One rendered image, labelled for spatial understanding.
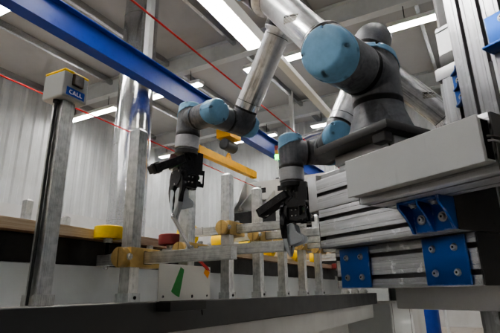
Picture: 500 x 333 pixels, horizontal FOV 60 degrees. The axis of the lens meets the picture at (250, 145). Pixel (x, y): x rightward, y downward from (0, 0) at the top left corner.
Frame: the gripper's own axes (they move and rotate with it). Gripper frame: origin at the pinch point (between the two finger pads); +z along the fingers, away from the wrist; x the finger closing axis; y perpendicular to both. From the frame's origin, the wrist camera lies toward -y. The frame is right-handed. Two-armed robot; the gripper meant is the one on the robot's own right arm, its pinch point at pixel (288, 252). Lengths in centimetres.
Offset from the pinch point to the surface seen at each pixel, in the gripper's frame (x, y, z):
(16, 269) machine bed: -47, -53, 4
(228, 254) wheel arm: -26.5, -4.6, 2.1
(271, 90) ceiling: 683, -307, -418
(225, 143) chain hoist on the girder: 429, -276, -210
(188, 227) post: -5.7, -31.0, -9.0
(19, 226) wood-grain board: -50, -49, -5
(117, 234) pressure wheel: -25.6, -41.3, -5.4
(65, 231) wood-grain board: -37, -49, -6
